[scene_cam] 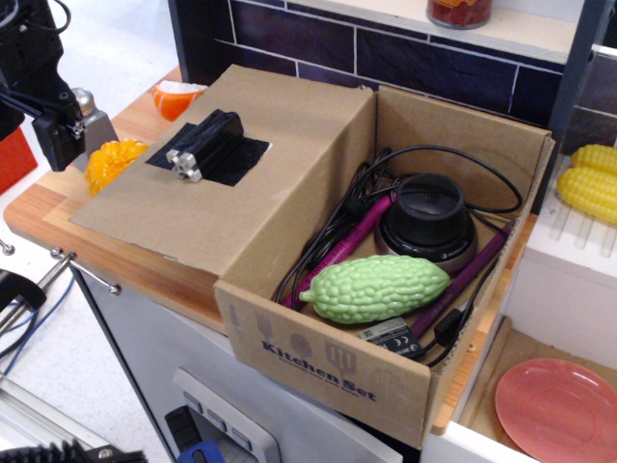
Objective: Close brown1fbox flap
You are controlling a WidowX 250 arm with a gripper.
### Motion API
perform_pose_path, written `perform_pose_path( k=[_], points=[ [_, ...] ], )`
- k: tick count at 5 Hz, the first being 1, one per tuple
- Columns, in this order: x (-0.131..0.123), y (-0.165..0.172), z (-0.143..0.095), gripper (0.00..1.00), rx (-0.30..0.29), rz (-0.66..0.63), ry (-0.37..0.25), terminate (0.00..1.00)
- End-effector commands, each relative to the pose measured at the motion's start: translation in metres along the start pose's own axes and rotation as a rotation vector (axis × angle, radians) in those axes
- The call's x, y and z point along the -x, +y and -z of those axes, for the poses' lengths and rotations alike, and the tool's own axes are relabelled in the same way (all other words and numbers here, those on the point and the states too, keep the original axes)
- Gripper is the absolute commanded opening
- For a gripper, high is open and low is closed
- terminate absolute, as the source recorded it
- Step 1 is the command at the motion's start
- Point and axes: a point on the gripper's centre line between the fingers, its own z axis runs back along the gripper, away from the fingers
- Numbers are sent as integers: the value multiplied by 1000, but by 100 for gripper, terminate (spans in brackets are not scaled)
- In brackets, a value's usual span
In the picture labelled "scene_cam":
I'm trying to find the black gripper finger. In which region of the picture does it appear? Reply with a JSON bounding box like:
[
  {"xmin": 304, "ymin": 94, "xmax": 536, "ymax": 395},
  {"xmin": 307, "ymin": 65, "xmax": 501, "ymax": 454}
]
[{"xmin": 32, "ymin": 115, "xmax": 86, "ymax": 172}]

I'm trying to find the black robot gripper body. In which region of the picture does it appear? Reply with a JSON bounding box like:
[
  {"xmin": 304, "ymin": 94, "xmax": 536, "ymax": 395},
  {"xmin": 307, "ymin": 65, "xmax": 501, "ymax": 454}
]
[{"xmin": 1, "ymin": 1, "xmax": 84, "ymax": 131}]

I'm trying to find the brown cardboard box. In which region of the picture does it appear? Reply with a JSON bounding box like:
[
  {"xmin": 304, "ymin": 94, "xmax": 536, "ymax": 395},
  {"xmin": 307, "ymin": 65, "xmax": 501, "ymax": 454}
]
[{"xmin": 72, "ymin": 66, "xmax": 553, "ymax": 448}]

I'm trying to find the silver salt shaker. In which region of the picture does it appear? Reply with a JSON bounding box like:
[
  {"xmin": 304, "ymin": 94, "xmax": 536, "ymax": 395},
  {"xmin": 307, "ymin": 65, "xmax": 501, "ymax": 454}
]
[{"xmin": 72, "ymin": 88, "xmax": 119, "ymax": 173}]

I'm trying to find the red block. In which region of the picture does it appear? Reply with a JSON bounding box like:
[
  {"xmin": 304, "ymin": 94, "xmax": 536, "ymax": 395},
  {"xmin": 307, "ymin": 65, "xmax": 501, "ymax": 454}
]
[{"xmin": 0, "ymin": 127, "xmax": 38, "ymax": 193}]

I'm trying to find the yellow peeled mandarin toy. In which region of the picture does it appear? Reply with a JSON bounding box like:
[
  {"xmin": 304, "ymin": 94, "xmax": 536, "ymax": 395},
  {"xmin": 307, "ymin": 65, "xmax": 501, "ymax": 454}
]
[{"xmin": 84, "ymin": 139, "xmax": 148, "ymax": 197}]

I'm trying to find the orange half slice toy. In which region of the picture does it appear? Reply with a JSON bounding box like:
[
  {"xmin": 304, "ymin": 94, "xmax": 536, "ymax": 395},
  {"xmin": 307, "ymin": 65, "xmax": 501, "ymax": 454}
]
[{"xmin": 152, "ymin": 80, "xmax": 207, "ymax": 121}]

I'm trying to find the metal clamp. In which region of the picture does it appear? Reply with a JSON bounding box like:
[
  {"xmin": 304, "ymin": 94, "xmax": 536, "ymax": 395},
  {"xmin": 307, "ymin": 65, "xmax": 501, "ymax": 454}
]
[{"xmin": 1, "ymin": 247, "xmax": 121, "ymax": 335}]

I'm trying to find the white toy oven cabinet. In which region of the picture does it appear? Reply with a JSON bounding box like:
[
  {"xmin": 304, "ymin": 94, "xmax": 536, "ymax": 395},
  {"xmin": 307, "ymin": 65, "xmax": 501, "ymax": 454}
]
[{"xmin": 73, "ymin": 270, "xmax": 403, "ymax": 462}]

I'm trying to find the magenta pen left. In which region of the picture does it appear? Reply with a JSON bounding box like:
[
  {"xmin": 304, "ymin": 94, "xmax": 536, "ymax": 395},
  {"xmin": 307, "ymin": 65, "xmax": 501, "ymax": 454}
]
[{"xmin": 278, "ymin": 196, "xmax": 392, "ymax": 309}]

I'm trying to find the green bitter gourd toy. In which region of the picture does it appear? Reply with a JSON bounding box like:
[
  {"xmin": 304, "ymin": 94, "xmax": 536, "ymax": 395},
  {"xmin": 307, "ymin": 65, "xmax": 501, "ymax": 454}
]
[{"xmin": 299, "ymin": 255, "xmax": 450, "ymax": 324}]

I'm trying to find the black 3D mouse puck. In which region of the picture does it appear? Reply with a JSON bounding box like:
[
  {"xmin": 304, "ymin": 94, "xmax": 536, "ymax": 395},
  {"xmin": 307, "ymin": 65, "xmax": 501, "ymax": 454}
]
[{"xmin": 375, "ymin": 174, "xmax": 477, "ymax": 276}]

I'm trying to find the red filled glass jar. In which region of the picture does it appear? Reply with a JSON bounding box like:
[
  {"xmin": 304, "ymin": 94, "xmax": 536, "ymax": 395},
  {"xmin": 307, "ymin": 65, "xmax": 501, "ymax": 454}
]
[{"xmin": 426, "ymin": 0, "xmax": 493, "ymax": 29}]

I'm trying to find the purple pen right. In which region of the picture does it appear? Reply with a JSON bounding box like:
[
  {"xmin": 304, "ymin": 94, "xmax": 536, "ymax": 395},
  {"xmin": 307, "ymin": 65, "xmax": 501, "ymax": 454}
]
[{"xmin": 411, "ymin": 222, "xmax": 513, "ymax": 338}]

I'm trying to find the white dish rack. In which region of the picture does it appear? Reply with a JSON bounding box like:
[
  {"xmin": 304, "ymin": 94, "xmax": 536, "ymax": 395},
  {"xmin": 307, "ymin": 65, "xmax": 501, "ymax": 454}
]
[{"xmin": 527, "ymin": 154, "xmax": 616, "ymax": 276}]

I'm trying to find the yellow corn toy upper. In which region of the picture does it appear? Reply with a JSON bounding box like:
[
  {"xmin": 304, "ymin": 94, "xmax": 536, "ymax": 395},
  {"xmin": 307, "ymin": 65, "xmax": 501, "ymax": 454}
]
[{"xmin": 571, "ymin": 145, "xmax": 617, "ymax": 175}]

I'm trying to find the yellow corn toy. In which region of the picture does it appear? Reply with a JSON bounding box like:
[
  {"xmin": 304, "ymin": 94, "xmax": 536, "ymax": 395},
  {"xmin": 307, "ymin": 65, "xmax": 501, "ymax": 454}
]
[
  {"xmin": 556, "ymin": 167, "xmax": 616, "ymax": 224},
  {"xmin": 571, "ymin": 145, "xmax": 617, "ymax": 175}
]

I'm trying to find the yellow corn toy lower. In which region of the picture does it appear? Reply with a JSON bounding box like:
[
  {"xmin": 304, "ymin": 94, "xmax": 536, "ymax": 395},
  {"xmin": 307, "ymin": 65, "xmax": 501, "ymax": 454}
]
[{"xmin": 556, "ymin": 167, "xmax": 616, "ymax": 224}]

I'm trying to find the pink plate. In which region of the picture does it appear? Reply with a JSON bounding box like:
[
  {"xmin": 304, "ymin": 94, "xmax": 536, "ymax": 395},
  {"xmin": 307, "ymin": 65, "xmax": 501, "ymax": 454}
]
[{"xmin": 495, "ymin": 359, "xmax": 616, "ymax": 462}]

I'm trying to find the blue cable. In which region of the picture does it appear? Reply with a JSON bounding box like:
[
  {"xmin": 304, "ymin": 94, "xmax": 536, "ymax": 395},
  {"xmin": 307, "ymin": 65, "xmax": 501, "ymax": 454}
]
[{"xmin": 0, "ymin": 277, "xmax": 76, "ymax": 377}]

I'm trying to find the black taped metal handle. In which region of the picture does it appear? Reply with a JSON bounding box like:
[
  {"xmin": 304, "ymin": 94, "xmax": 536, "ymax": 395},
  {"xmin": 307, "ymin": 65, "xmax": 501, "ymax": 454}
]
[{"xmin": 147, "ymin": 109, "xmax": 271, "ymax": 186}]

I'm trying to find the black coiled cable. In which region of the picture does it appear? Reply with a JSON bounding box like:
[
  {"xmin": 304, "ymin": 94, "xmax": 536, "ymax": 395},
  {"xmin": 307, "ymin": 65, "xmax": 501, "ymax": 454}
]
[{"xmin": 274, "ymin": 144, "xmax": 524, "ymax": 368}]

